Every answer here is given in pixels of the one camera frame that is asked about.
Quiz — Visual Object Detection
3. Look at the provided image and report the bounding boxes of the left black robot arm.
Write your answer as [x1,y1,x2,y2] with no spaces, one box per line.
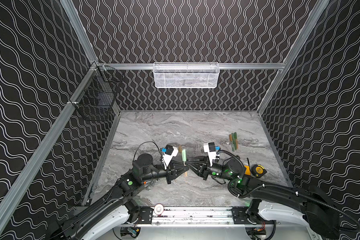
[46,154,189,240]

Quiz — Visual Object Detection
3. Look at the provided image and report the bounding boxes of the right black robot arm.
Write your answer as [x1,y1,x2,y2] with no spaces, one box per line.
[186,156,360,240]

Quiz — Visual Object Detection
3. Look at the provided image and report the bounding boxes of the white round knob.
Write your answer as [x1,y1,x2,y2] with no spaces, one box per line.
[154,204,165,216]

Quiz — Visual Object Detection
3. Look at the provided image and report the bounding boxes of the yellow tape measure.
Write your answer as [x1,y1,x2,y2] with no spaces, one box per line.
[245,164,268,178]

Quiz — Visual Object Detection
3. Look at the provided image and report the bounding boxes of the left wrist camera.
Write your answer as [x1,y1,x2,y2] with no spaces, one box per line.
[161,145,179,170]

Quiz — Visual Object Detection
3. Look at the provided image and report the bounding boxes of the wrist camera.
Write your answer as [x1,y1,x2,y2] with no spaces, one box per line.
[203,142,220,166]
[161,145,179,170]

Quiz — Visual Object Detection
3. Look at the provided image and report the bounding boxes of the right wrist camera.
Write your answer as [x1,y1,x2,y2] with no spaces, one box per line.
[203,142,220,166]

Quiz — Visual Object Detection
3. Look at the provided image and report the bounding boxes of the aluminium front rail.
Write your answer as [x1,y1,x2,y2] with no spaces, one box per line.
[128,205,314,228]

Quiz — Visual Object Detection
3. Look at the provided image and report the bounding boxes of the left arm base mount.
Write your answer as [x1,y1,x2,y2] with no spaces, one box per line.
[131,207,154,225]

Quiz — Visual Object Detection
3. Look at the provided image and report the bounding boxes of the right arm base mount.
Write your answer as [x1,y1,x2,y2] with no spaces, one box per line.
[232,207,261,225]

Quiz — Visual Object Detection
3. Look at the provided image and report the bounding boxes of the white wire mesh basket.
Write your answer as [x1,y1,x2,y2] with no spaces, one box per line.
[153,62,220,89]

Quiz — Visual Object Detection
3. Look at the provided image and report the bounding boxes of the black wire mesh basket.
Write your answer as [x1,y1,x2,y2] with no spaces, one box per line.
[74,64,126,122]

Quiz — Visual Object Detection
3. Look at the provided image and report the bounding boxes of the aluminium corner frame post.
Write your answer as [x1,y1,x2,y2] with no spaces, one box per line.
[257,0,330,116]

